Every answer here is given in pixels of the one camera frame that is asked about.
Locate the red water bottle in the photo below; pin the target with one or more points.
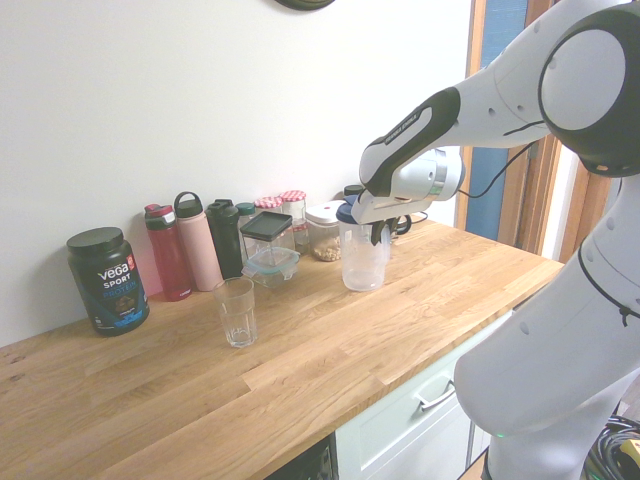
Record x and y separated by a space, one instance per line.
167 260

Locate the clear faceted drinking glass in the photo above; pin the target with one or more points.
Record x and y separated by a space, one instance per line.
235 310

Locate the clear plastic pitcher blue lid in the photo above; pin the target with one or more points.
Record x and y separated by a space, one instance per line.
362 270

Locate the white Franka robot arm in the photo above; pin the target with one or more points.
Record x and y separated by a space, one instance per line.
550 350

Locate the pink water bottle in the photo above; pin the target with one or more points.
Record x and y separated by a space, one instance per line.
197 250

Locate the glass jar red gingham lid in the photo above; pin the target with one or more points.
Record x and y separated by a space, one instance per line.
292 200
300 237
268 202

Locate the dark round wall clock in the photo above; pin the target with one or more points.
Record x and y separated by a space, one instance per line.
305 4

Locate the blue door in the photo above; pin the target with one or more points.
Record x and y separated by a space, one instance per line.
485 225

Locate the jar with black lid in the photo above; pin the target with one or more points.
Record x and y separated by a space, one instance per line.
352 190

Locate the glass jar dark green lid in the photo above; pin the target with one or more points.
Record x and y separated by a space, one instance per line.
246 210

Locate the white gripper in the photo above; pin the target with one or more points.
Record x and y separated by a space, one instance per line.
385 207

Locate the glass container teal clip lid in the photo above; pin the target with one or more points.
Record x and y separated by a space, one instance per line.
272 267

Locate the pale cabinet drawer front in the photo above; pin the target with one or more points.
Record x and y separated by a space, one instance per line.
390 430

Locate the black dishwasher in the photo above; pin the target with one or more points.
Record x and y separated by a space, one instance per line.
315 462

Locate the black shaker bottle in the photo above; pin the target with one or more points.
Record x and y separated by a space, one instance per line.
225 240

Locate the square container black lid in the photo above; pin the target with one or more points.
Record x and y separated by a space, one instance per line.
267 223

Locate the wooden door frame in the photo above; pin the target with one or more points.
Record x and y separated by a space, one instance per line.
477 40

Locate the black protein powder tub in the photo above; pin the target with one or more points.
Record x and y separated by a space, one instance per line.
110 285

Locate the cereal container white lid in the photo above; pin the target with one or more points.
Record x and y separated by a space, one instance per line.
322 235

